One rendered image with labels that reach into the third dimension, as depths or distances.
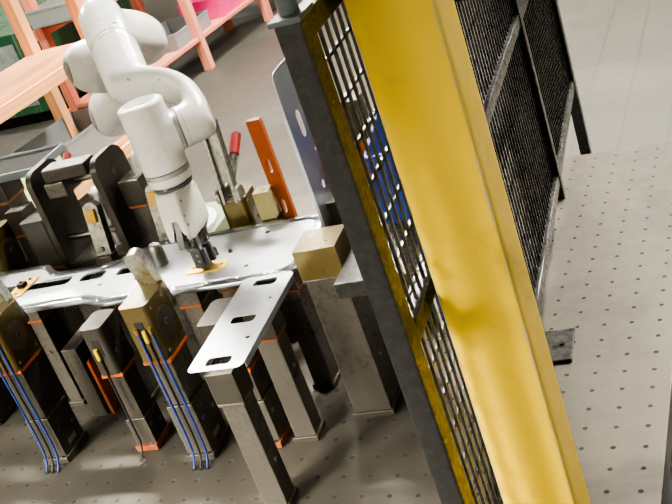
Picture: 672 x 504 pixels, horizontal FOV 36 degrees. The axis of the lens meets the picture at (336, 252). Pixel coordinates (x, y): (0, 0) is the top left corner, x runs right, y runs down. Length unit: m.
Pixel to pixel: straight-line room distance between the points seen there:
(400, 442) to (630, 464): 0.41
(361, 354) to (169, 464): 0.45
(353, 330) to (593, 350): 0.44
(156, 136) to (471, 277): 0.76
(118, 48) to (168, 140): 0.24
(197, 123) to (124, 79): 0.18
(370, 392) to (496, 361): 0.58
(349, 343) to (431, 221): 0.62
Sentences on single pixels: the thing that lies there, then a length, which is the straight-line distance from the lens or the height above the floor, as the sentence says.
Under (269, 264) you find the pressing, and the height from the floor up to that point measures 1.00.
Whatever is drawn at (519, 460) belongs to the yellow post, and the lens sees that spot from 1.44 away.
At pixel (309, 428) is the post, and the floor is 0.73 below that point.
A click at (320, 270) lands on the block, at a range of 1.75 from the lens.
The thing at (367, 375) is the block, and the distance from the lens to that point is 1.86.
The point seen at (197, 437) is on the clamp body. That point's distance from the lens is 1.97.
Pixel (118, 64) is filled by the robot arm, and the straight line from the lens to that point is 1.98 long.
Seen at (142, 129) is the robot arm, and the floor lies 1.31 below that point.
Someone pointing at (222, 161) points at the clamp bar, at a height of 1.13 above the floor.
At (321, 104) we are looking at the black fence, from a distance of 1.07.
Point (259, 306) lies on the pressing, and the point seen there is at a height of 1.00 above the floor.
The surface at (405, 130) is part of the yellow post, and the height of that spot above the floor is 1.37.
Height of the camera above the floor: 1.77
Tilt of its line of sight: 25 degrees down
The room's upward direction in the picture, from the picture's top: 20 degrees counter-clockwise
